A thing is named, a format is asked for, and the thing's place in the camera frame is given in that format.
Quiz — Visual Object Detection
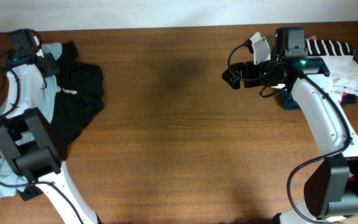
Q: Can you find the white crumpled garment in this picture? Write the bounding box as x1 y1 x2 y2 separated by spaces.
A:
321 55 358 101

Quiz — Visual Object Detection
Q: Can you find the light blue t-shirt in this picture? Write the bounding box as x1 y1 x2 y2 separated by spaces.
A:
0 42 63 205

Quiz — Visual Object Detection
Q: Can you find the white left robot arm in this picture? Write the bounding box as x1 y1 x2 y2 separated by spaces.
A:
0 29 101 223

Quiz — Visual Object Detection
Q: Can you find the black white striped garment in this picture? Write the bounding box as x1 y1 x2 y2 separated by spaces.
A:
305 39 355 57

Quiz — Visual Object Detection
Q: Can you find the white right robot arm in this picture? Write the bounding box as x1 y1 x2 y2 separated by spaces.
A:
222 26 358 224

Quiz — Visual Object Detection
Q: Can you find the black t-shirt with logo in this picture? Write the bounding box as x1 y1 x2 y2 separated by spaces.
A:
39 42 104 146

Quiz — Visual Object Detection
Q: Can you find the red garment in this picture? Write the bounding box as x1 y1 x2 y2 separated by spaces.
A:
339 92 348 105

